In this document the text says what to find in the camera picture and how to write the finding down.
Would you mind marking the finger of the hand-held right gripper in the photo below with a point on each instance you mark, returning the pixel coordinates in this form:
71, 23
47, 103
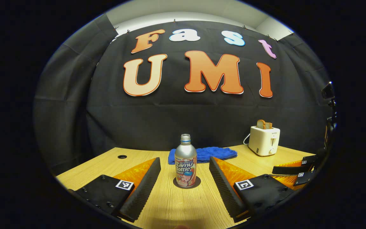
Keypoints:
303, 178
286, 170

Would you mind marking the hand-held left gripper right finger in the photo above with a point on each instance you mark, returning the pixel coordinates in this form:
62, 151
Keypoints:
224, 190

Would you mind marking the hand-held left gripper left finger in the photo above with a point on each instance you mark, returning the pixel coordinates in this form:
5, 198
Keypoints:
145, 190

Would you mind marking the dark round coaster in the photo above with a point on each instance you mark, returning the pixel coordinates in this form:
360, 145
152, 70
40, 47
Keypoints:
199, 182

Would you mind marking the silver water bottle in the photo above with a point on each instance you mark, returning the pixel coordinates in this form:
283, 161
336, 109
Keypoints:
185, 159

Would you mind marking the white toaster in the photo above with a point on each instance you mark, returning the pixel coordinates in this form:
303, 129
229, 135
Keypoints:
264, 141

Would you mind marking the blue towel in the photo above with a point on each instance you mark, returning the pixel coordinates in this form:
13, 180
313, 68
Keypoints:
214, 153

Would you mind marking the toast slice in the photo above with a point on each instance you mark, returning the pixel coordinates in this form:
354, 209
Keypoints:
260, 124
268, 125

